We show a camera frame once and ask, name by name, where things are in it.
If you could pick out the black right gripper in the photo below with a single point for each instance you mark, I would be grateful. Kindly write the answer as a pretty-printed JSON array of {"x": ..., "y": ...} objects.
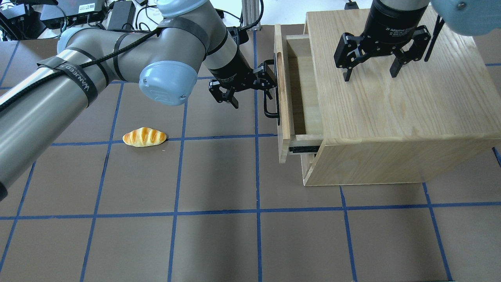
[{"x": 392, "y": 22}]

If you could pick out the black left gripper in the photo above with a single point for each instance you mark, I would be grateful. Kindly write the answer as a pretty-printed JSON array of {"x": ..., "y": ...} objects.
[{"x": 231, "y": 69}]

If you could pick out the wooden drawer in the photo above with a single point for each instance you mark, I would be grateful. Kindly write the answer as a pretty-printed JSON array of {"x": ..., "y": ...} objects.
[{"x": 300, "y": 127}]

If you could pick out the black drawer handle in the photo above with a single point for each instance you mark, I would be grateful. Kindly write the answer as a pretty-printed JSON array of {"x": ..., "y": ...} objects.
[{"x": 276, "y": 107}]

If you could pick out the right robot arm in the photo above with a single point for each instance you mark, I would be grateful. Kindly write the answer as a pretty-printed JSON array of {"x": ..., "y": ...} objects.
[{"x": 465, "y": 17}]

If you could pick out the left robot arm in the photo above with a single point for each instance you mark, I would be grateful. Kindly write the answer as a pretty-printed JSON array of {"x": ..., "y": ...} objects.
[{"x": 164, "y": 63}]

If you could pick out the wooden drawer cabinet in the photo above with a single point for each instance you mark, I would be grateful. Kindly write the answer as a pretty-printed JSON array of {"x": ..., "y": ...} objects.
[{"x": 383, "y": 130}]

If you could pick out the toy bread loaf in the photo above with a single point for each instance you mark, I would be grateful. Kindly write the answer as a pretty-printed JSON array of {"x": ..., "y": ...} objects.
[{"x": 144, "y": 137}]

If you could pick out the black power adapter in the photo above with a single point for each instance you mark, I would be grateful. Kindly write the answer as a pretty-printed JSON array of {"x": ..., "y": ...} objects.
[{"x": 122, "y": 14}]

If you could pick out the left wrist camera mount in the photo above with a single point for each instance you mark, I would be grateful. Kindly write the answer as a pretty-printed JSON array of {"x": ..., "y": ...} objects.
[{"x": 239, "y": 36}]

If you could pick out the aluminium frame post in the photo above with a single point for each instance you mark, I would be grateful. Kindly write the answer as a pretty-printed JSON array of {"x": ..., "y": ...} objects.
[{"x": 251, "y": 15}]

